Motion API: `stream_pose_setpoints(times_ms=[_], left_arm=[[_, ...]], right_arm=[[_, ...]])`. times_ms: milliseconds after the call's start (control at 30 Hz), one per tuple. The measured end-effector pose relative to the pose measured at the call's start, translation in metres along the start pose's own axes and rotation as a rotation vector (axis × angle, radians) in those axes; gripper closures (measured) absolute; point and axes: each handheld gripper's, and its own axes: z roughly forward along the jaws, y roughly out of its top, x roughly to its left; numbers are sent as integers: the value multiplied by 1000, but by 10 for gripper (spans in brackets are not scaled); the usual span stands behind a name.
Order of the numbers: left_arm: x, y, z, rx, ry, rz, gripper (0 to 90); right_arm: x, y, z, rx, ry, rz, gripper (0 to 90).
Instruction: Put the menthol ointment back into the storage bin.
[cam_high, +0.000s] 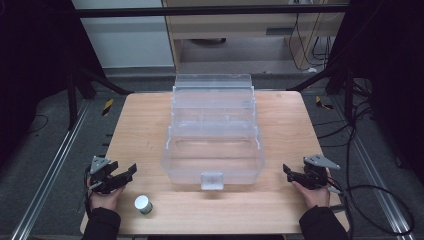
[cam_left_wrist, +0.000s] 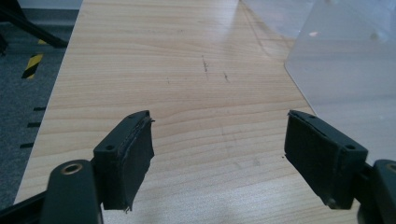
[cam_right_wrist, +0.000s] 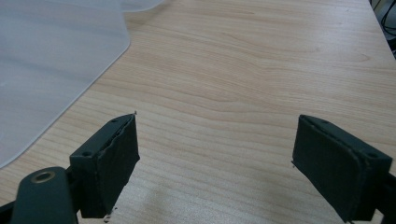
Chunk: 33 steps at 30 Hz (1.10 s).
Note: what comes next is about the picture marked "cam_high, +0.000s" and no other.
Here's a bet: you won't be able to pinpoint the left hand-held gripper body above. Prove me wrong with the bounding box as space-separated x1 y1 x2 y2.
87 155 126 195

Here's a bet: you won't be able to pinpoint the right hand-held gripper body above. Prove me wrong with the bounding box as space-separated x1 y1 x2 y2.
293 153 341 190

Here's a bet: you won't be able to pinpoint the clear plastic tiered storage box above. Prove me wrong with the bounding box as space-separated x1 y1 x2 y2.
160 73 267 191

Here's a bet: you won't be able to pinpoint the person's left hand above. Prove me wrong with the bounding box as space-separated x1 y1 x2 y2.
87 176 127 212

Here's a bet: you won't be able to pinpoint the person's right hand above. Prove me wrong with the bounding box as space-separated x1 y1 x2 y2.
291 167 333 210

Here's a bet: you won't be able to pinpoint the yellow black floor tape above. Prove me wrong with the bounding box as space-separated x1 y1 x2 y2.
101 98 115 117
314 95 335 111

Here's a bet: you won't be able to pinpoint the black metal stand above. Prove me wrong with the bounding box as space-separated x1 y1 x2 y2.
286 63 374 126
65 63 134 132

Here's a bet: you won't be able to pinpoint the white cabinet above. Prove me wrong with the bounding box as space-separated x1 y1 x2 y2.
71 0 175 69

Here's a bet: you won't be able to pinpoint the wooden desk with shelf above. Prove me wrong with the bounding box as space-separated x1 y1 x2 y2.
161 0 350 72

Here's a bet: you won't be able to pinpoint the black horizontal bar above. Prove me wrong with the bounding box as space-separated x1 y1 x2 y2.
71 4 350 19

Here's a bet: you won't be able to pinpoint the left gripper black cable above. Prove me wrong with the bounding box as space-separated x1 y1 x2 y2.
75 165 96 219

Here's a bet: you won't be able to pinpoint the aluminium floor rail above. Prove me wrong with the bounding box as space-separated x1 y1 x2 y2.
9 99 92 240
328 96 418 240

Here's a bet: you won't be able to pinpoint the black cables under desk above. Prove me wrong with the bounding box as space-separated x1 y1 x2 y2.
287 12 336 73

